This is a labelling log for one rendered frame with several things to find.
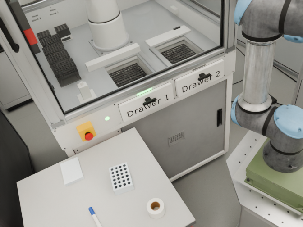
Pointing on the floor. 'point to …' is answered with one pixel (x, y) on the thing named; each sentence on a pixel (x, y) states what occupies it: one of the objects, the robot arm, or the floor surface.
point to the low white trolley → (103, 190)
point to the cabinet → (181, 129)
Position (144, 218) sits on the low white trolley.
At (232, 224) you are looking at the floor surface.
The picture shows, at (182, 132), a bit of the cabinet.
